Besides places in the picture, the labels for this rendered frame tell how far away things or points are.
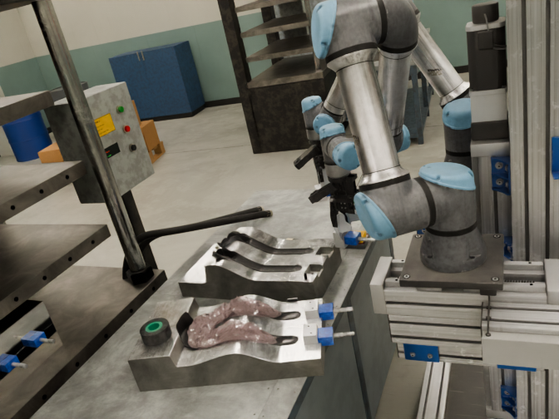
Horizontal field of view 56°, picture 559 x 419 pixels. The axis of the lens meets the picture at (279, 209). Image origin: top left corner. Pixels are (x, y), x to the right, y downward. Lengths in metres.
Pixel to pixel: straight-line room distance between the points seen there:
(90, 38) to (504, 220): 8.86
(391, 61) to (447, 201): 0.36
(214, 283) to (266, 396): 0.51
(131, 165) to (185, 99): 6.29
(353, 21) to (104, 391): 1.15
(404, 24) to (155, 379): 1.07
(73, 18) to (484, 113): 8.95
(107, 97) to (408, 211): 1.36
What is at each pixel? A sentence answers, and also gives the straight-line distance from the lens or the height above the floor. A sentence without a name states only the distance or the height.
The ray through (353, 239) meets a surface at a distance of 1.66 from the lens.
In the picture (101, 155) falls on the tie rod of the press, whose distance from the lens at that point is 1.91.
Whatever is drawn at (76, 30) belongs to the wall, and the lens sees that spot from 9.95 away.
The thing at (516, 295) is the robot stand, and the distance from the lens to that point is 1.30.
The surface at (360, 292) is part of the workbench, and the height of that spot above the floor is 0.62.
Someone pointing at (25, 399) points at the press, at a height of 0.79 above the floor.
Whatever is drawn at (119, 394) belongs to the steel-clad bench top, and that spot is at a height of 0.80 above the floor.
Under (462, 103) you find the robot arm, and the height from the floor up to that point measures 1.27.
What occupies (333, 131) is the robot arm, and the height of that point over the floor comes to 1.30.
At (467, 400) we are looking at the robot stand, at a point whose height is 0.21.
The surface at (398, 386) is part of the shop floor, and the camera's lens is 2.49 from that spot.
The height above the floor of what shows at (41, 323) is 0.90.
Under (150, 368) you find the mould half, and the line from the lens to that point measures 1.47.
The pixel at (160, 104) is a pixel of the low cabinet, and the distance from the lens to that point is 8.72.
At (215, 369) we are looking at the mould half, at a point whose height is 0.85.
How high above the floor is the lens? 1.73
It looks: 24 degrees down
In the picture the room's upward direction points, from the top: 13 degrees counter-clockwise
